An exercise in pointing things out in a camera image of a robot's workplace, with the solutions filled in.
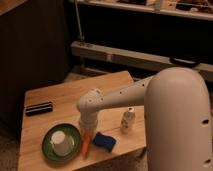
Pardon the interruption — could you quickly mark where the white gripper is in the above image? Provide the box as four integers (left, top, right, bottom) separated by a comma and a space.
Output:
79, 112, 98, 140

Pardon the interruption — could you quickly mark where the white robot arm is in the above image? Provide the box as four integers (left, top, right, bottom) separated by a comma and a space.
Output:
77, 67, 213, 171

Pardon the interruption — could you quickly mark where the green plate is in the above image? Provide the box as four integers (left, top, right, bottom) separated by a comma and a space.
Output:
41, 123, 81, 162

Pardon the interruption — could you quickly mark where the blue sponge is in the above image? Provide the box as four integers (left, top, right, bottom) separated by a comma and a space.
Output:
93, 132, 116, 152

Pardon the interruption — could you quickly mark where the white upside-down cup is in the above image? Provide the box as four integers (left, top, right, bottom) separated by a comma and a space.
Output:
50, 131, 73, 156

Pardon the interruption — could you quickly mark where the small white bottle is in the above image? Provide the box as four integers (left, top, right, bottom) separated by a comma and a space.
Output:
120, 107, 135, 134

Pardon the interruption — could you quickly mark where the black rectangular case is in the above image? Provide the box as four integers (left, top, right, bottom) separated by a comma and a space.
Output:
25, 102, 53, 116

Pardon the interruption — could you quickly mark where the grey metal beam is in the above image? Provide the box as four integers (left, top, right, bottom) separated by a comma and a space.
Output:
70, 40, 213, 83

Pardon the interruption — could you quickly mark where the metal pole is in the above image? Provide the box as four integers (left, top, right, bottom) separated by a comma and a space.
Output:
74, 0, 85, 45

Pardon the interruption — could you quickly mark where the black handle loop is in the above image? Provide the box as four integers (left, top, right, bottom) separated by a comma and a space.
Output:
169, 57, 200, 68

